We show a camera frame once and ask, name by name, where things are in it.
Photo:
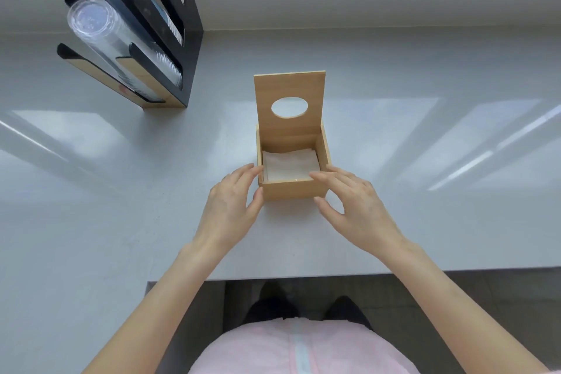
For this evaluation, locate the person's right hand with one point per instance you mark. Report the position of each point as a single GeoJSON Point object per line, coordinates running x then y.
{"type": "Point", "coordinates": [364, 220]}

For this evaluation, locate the person's left hand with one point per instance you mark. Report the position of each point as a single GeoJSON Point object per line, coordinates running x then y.
{"type": "Point", "coordinates": [228, 211]}

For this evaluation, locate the wooden box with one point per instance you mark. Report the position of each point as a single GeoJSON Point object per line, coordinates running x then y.
{"type": "Point", "coordinates": [289, 190]}

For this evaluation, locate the white tissue paper sheet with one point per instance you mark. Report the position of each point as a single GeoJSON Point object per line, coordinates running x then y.
{"type": "Point", "coordinates": [289, 165]}

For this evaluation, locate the wooden lid with oval hole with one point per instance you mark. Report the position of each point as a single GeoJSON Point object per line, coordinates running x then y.
{"type": "Point", "coordinates": [267, 89]}

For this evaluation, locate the person's right forearm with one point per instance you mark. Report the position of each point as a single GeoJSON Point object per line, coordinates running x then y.
{"type": "Point", "coordinates": [460, 316]}

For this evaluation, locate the person's left forearm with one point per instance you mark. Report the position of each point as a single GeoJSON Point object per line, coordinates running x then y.
{"type": "Point", "coordinates": [162, 312]}

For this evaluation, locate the dark blue trousers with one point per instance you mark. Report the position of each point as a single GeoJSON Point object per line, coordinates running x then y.
{"type": "Point", "coordinates": [271, 312]}

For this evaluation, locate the pink garment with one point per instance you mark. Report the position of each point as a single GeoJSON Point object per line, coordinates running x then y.
{"type": "Point", "coordinates": [263, 352]}

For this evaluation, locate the black cup holder rack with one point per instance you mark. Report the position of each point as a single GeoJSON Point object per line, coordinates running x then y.
{"type": "Point", "coordinates": [193, 36]}

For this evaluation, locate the stack of clear plastic cups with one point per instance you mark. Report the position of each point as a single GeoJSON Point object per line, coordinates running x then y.
{"type": "Point", "coordinates": [101, 32]}

